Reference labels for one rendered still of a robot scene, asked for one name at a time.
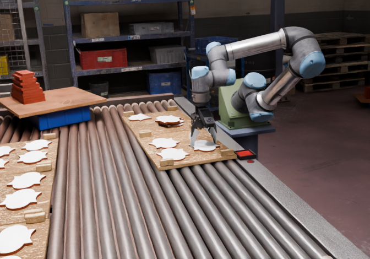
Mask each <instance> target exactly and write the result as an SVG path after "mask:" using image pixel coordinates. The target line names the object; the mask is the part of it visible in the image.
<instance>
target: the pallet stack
mask: <svg viewBox="0 0 370 259"><path fill-rule="evenodd" d="M314 35H315V37H316V39H317V42H318V44H319V47H320V49H321V51H322V53H323V55H324V59H325V62H326V65H325V68H324V70H323V71H322V72H321V73H320V74H319V75H316V76H315V77H313V78H309V79H307V78H306V79H301V80H300V81H299V82H298V83H297V84H296V85H295V89H302V88H303V91H302V92H304V93H310V92H316V91H326V90H335V89H344V88H353V87H360V86H364V81H365V80H364V79H365V78H364V72H366V71H370V61H367V58H368V53H369V52H370V44H369V43H370V34H357V33H345V32H334V33H322V34H314ZM357 37H361V42H356V41H357ZM333 41H334V42H333ZM359 46H360V51H358V47H359ZM344 47H346V50H344ZM283 55H287V56H291V57H292V56H293V53H292V51H291V49H290V48H288V49H284V53H283ZM355 55H358V59H356V58H355ZM343 56H344V57H343ZM360 64H363V65H364V67H359V66H357V65H360ZM351 73H354V75H351ZM353 80H356V81H355V85H347V86H342V87H340V84H344V83H352V81H353ZM326 85H329V88H324V89H314V90H313V87H320V86H326Z"/></svg>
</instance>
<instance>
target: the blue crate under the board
mask: <svg viewBox="0 0 370 259"><path fill-rule="evenodd" d="M90 106H91V105H86V106H81V107H75V108H72V109H66V110H61V111H55V112H49V113H46V114H40V115H35V116H29V117H24V120H26V121H27V122H28V123H30V124H32V125H33V126H34V127H36V128H37V129H39V130H41V131H43V130H47V129H51V128H56V127H61V126H66V125H71V124H74V123H79V122H84V121H89V120H91V116H90Z"/></svg>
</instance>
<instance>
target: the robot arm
mask: <svg viewBox="0 0 370 259"><path fill-rule="evenodd" d="M279 48H283V49H288V48H290V49H291V51H292V53H293V56H292V57H291V58H290V60H289V61H288V66H287V68H286V69H285V70H284V71H283V72H282V73H281V74H280V75H279V76H278V77H277V78H276V79H275V80H274V81H273V82H272V83H271V84H270V85H269V86H268V87H267V88H266V89H265V86H266V79H265V78H264V76H262V75H261V74H259V73H255V72H252V73H248V74H247V75H246V76H245V77H244V79H243V82H242V84H241V86H240V88H239V89H238V90H236V91H235V92H234V93H233V94H232V96H231V105H232V106H233V108H234V109H235V110H236V111H238V112H240V113H243V114H249V115H250V117H251V120H252V121H254V122H264V121H267V120H270V119H272V118H273V116H274V115H273V114H274V113H273V110H274V109H275V108H276V106H277V102H278V101H279V100H280V99H281V98H282V97H283V96H284V95H285V94H286V93H287V92H288V91H290V90H291V89H292V88H293V87H294V86H295V85H296V84H297V83H298V82H299V81H300V80H301V79H306V78H307V79H309V78H313V77H315V76H316V75H319V74H320V73H321V72H322V71H323V70H324V68H325V65H326V62H325V59H324V55H323V53H322V51H321V49H320V47H319V44H318V42H317V39H316V37H315V35H314V34H313V33H312V32H311V31H310V30H308V29H305V28H301V27H296V26H291V27H286V28H281V29H280V30H279V31H278V32H275V33H271V34H266V35H262V36H258V37H254V38H251V39H246V40H242V41H238V42H233V43H230V44H226V45H221V44H220V43H219V42H211V43H210V44H209V45H208V46H207V47H206V53H207V57H208V60H209V64H210V68H211V71H210V70H209V69H208V67H205V66H199V67H194V68H193V69H192V93H193V95H192V98H193V105H194V106H195V112H194V113H192V114H191V125H192V126H191V133H190V134H189V139H190V145H191V148H193V146H194V143H195V141H196V137H197V135H198V134H199V131H198V130H197V128H199V129H200V130H201V129H202V128H209V129H208V131H209V133H211V137H212V138H213V141H214V143H215V144H216V142H217V129H216V124H215V121H214V119H213V117H212V115H211V113H210V111H209V109H208V107H205V106H207V105H209V100H210V95H209V88H214V87H226V86H230V85H234V84H235V82H236V74H235V71H234V70H233V69H228V67H227V63H226V61H230V60H235V59H238V58H242V57H247V56H251V55H255V54H258V53H262V52H267V51H271V50H276V49H279Z"/></svg>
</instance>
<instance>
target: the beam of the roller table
mask: <svg viewBox="0 0 370 259"><path fill-rule="evenodd" d="M174 101H175V103H176V104H177V105H178V106H179V107H180V108H181V109H182V110H183V111H184V112H185V113H186V114H187V115H188V116H189V117H191V114H192V113H194V112H195V106H194V105H193V104H192V103H190V102H189V101H188V100H187V99H186V98H185V97H184V96H183V97H176V98H174ZM216 129H217V140H218V141H220V142H221V143H222V144H223V145H225V146H226V147H228V149H232V148H233V149H234V151H236V150H244V149H243V148H242V147H241V146H240V145H239V144H238V143H237V142H235V141H234V140H233V139H232V138H231V137H230V136H229V135H227V134H226V133H225V132H224V131H223V130H222V129H221V128H219V127H218V126H217V125H216ZM232 160H233V161H234V162H235V163H236V164H237V165H238V166H239V167H240V168H241V169H242V170H243V171H244V172H245V173H246V174H247V175H248V176H249V177H250V178H251V179H252V180H253V181H254V182H255V183H256V184H257V185H258V186H259V187H260V188H261V189H262V190H263V191H264V192H265V193H266V194H267V195H268V196H269V197H270V198H271V199H272V200H273V201H274V202H275V203H276V204H277V205H278V206H279V207H280V208H281V209H282V210H283V211H284V212H285V213H286V214H287V215H288V216H289V217H290V218H291V219H292V220H293V221H294V222H295V223H296V224H297V225H298V226H299V227H300V228H301V229H302V230H303V231H304V232H305V233H306V234H307V235H308V236H309V237H310V238H311V239H312V240H313V241H314V242H315V243H316V244H317V245H318V246H319V247H320V248H321V249H322V250H323V251H324V252H325V253H326V254H327V255H328V256H331V257H332V258H333V259H348V258H349V259H370V258H369V257H368V256H367V255H366V254H365V253H364V252H362V251H361V250H360V249H359V248H358V247H357V246H356V245H354V244H353V243H352V242H351V241H350V240H349V239H348V238H346V237H345V236H344V235H343V234H342V233H341V232H339V231H338V230H337V229H336V228H335V227H333V226H332V225H331V224H330V223H329V222H328V221H327V220H325V219H324V218H323V217H322V216H321V215H320V214H319V213H317V212H316V211H315V210H314V209H313V208H312V207H311V206H309V205H308V204H307V203H306V202H305V201H304V200H303V199H301V198H300V197H299V196H298V195H296V194H295V193H294V192H293V191H292V190H291V189H290V188H288V187H287V186H286V185H285V184H284V183H283V182H282V181H280V180H279V179H278V178H277V177H276V176H275V175H274V174H272V173H271V172H270V171H269V170H268V169H267V168H266V167H264V166H263V165H262V164H261V163H260V162H259V161H258V160H256V159H247V160H239V159H238V158H236V159H232ZM248 160H253V161H254V163H248V162H247V161H248Z"/></svg>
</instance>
